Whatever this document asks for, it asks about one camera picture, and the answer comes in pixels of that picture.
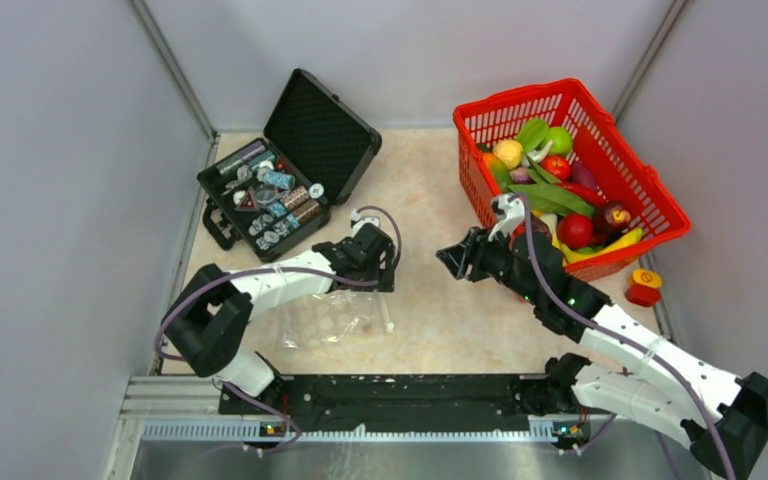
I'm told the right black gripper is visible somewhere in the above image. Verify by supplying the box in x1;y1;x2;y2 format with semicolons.
436;221;541;306

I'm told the clear zip top bag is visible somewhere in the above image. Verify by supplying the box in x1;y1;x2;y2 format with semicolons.
281;291;395;349

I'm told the yellow lemon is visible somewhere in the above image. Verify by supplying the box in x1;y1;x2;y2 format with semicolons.
492;139;524;170

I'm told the red plastic basket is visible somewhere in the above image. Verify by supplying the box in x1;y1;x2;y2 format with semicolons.
453;78;691;281

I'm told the green starfruit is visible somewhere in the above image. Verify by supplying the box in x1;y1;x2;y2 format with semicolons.
515;117;549;152

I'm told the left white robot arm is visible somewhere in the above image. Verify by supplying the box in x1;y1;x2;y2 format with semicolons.
160;223;396;414

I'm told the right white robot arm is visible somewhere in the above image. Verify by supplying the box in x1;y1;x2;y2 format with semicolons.
436;228;768;479

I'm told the purple onion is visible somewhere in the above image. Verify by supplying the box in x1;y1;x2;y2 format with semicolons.
509;167;535;185

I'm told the green leaf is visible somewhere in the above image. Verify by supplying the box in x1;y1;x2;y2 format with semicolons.
509;184;595;217

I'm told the black open case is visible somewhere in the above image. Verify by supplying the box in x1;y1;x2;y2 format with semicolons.
197;68;382;263

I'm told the yellow banana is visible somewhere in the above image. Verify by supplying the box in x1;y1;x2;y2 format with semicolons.
559;227;644;265

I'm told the red apple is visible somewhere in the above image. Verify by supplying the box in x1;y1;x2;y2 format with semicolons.
540;155;572;182
557;213;594;250

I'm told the purple sweet potato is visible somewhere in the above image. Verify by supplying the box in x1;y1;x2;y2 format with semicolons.
570;161;600;193

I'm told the green apple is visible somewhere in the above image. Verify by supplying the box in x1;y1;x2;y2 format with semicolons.
541;126;573;156

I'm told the dark red fruit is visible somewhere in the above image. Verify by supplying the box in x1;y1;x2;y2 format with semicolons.
591;201;632;234

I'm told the red yellow emergency button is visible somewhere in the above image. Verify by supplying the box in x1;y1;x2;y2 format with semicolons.
624;268;663;308

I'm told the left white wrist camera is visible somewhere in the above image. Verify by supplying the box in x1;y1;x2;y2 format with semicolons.
350;210;381;233

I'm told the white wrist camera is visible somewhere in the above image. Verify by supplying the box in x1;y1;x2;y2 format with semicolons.
350;210;381;233
488;193;529;240

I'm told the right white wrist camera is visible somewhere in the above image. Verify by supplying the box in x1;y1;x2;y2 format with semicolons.
488;193;529;240

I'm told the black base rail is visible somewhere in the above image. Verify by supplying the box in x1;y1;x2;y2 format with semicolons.
218;374;614;435

